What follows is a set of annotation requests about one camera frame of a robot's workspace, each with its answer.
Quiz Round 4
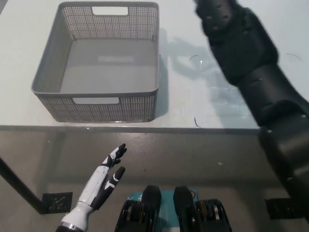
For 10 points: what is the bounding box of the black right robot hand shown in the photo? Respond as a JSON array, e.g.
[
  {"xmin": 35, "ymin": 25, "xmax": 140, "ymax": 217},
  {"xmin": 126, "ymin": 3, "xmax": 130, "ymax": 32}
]
[{"xmin": 193, "ymin": 0, "xmax": 281, "ymax": 86}]

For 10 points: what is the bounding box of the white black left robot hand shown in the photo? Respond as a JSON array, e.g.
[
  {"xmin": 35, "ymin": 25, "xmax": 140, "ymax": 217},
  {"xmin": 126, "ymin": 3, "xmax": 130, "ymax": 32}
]
[{"xmin": 77, "ymin": 143, "xmax": 127, "ymax": 211}]

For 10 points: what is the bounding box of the black floor foot plate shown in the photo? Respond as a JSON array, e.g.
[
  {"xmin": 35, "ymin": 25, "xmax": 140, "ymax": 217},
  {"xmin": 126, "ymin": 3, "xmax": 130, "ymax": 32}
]
[
  {"xmin": 264, "ymin": 197, "xmax": 309, "ymax": 220},
  {"xmin": 42, "ymin": 191, "xmax": 73, "ymax": 215}
]

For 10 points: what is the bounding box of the black table leg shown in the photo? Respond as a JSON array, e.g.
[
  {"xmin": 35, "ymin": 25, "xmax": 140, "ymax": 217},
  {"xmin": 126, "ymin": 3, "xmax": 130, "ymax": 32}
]
[{"xmin": 0, "ymin": 156, "xmax": 47, "ymax": 215}]

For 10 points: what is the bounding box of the grey perforated plastic basket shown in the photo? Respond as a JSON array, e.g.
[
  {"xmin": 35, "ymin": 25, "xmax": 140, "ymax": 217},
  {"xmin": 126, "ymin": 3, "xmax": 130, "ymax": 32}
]
[{"xmin": 30, "ymin": 1, "xmax": 160, "ymax": 123}]

